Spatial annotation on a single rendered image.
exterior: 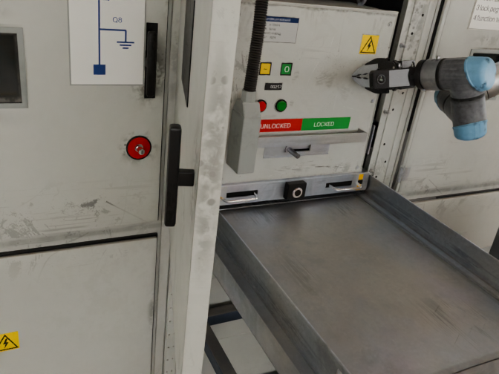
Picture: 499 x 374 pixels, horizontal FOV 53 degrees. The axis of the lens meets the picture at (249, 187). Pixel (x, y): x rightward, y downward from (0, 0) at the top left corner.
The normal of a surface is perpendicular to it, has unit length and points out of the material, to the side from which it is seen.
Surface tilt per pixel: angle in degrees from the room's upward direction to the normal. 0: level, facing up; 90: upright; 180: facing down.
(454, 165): 89
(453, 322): 0
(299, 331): 90
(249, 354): 90
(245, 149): 90
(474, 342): 0
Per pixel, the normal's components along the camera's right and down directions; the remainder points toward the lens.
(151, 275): 0.43, 0.43
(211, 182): 0.17, 0.44
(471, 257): -0.90, 0.09
